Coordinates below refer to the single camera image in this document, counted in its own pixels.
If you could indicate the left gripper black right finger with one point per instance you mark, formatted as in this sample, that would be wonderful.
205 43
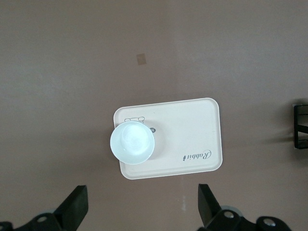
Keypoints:
209 207

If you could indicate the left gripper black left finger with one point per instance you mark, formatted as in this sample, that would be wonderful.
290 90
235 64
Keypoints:
72 207

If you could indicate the cream tray with Rabbit print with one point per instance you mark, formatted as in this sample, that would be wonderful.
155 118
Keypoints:
187 134

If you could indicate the white bowl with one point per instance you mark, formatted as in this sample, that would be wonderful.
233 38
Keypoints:
132 143

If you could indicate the brown tape patch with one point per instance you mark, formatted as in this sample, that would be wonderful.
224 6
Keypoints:
141 59

